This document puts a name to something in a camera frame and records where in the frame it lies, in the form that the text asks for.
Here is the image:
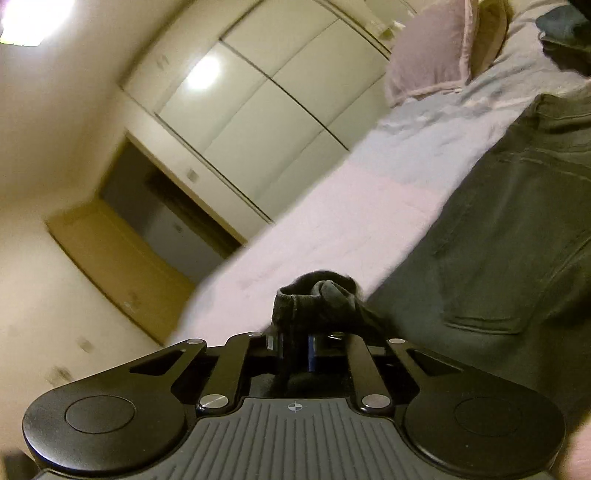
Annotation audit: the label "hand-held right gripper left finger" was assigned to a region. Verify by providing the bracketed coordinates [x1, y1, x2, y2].
[129, 331, 283, 415]

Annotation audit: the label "wooden door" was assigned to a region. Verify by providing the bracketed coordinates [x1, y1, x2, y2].
[46, 200, 195, 346]

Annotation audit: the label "ceiling lamp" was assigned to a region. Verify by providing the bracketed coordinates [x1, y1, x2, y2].
[0, 0, 78, 47]

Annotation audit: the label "white wardrobe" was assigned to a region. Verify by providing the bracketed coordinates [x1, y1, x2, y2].
[120, 0, 403, 246]

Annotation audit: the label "bed with light bedspread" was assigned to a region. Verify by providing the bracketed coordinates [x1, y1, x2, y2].
[175, 0, 591, 347]

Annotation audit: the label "tan pillow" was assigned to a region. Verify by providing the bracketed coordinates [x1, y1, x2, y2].
[470, 0, 509, 78]

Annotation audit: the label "folded dark jeans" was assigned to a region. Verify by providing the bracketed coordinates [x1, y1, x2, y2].
[536, 0, 591, 78]

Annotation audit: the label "purple pillow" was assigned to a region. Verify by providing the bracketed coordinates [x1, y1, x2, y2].
[385, 0, 479, 108]

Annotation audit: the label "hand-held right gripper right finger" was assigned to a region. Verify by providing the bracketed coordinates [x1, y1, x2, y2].
[307, 331, 462, 415]

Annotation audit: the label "grey jeans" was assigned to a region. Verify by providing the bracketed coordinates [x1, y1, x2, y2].
[270, 92, 591, 430]

